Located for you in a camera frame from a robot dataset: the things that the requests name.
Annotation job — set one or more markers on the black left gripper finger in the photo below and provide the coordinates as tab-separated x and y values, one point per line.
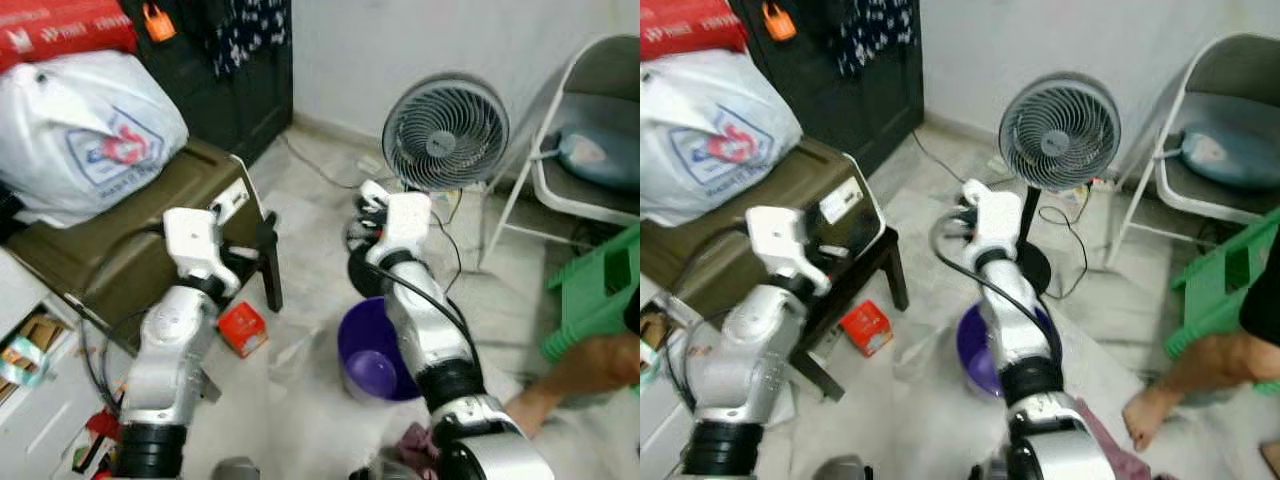
267	235

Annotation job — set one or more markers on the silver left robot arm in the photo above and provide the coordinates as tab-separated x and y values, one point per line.
170	350
745	360

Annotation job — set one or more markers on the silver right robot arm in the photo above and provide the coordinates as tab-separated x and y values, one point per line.
420	330
1020	330

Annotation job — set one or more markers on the black low table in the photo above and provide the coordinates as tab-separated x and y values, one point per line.
895	270
274	285

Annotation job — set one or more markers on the small red box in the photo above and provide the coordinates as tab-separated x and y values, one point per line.
866	328
243	330

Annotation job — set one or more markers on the olive brown storage box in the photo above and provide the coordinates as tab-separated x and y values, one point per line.
130	250
700	250

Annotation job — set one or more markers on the grey standing fan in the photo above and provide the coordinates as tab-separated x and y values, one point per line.
445	135
1060	130

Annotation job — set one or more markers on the purple plastic bin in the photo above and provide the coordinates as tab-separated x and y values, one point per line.
975	350
365	375

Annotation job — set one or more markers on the black cabinet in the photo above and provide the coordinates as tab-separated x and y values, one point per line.
885	90
250	90

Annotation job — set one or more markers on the white printed plastic bag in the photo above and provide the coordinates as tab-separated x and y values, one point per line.
710	140
80	140

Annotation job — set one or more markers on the dark floral cloth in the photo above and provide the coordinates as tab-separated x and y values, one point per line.
245	35
875	35

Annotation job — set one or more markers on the purple cartoon print blanket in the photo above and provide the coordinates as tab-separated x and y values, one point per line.
415	450
1125	455

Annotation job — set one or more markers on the green plastic stool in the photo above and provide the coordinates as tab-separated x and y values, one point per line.
590	300
1215	290

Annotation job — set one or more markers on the grey robot right leg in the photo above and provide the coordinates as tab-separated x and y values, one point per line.
375	470
988	471

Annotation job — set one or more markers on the small orange bag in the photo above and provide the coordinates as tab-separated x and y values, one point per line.
778	22
158	22

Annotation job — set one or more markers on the white plastic drawer unit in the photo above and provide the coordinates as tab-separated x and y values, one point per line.
660	440
40	430

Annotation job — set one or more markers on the person in black clothes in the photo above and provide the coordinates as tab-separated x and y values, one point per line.
590	365
1200	370

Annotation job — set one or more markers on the red printed package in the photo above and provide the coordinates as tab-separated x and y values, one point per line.
690	25
60	30

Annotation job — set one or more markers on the grey folding chair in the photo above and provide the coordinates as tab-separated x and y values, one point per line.
1240	70
600	70

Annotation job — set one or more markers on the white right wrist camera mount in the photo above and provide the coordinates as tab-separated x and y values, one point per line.
405	225
1000	225

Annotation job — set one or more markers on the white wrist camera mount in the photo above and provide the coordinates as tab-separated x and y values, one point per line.
1000	225
195	240
785	240
405	225

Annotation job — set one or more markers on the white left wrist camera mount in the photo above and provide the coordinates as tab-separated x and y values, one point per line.
195	240
785	240

